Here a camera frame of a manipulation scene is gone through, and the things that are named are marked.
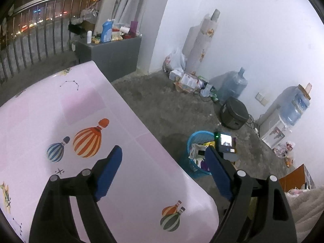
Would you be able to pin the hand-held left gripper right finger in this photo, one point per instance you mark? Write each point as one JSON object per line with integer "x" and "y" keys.
{"x": 217, "y": 172}

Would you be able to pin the metal railing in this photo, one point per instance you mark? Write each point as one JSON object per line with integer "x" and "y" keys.
{"x": 38, "y": 30}

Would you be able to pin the blue detergent bottle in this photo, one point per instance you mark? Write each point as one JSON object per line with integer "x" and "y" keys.
{"x": 106, "y": 31}

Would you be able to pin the crumpled clear plastic bags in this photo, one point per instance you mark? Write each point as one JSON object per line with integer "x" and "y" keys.
{"x": 88, "y": 14}

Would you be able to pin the white curtain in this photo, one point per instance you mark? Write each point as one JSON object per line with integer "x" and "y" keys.
{"x": 121, "y": 0}

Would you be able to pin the black bag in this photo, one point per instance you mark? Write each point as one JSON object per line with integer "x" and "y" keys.
{"x": 76, "y": 27}

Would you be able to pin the pile of packets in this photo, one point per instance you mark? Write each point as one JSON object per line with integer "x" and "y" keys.
{"x": 189, "y": 81}

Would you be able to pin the white plastic bag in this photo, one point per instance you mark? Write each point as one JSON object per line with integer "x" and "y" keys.
{"x": 174, "y": 59}

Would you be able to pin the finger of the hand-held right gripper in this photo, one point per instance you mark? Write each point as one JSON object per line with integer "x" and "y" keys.
{"x": 200, "y": 153}

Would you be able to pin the orange wooden board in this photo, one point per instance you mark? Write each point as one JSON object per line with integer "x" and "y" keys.
{"x": 296, "y": 177}

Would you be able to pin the wall socket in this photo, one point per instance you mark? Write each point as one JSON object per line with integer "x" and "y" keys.
{"x": 263, "y": 97}

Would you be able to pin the white water dispenser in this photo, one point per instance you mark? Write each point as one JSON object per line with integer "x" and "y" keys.
{"x": 272, "y": 131}

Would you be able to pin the white tube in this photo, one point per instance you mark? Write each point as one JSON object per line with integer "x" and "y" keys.
{"x": 124, "y": 30}

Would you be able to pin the rolled printed wallpaper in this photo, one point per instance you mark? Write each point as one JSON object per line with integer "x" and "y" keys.
{"x": 202, "y": 43}

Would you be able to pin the small white bottle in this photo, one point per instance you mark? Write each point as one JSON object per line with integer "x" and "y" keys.
{"x": 89, "y": 37}

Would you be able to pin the clear bag of wrappers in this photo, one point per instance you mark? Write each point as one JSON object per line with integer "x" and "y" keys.
{"x": 287, "y": 149}

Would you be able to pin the white fluffy blanket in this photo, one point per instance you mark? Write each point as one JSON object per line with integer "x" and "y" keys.
{"x": 303, "y": 207}

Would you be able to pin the grey cabinet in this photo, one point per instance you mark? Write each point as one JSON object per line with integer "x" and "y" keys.
{"x": 114, "y": 53}

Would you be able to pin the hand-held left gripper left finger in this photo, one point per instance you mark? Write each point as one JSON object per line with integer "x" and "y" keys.
{"x": 108, "y": 174}

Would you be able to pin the blue mesh basket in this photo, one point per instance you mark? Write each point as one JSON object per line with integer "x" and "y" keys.
{"x": 195, "y": 173}

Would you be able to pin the black round cooker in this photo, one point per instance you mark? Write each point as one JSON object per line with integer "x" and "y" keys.
{"x": 232, "y": 114}

